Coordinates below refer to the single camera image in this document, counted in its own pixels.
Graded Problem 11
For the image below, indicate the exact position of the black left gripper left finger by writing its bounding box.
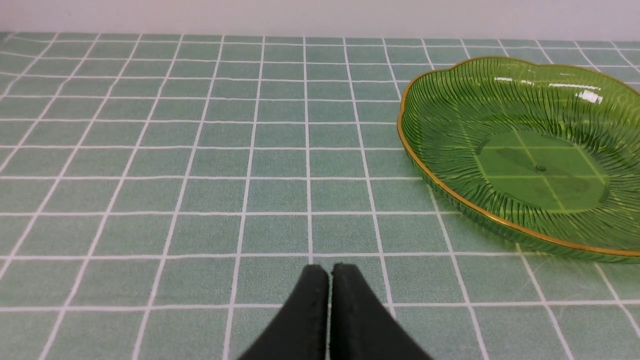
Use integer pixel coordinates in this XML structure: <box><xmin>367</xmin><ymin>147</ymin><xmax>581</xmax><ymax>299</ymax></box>
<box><xmin>239</xmin><ymin>264</ymin><xmax>329</xmax><ymax>360</ymax></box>

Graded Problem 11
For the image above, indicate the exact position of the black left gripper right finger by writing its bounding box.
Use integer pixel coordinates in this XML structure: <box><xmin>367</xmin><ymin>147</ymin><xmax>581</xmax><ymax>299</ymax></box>
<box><xmin>330</xmin><ymin>263</ymin><xmax>431</xmax><ymax>360</ymax></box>

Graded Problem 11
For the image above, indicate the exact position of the green checkered tablecloth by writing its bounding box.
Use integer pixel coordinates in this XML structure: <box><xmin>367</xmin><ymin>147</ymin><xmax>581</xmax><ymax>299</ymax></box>
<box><xmin>0</xmin><ymin>32</ymin><xmax>639</xmax><ymax>360</ymax></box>

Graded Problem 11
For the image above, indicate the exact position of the green glass plate gold rim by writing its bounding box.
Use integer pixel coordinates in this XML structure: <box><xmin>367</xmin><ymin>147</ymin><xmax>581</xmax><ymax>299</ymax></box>
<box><xmin>397</xmin><ymin>55</ymin><xmax>639</xmax><ymax>264</ymax></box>

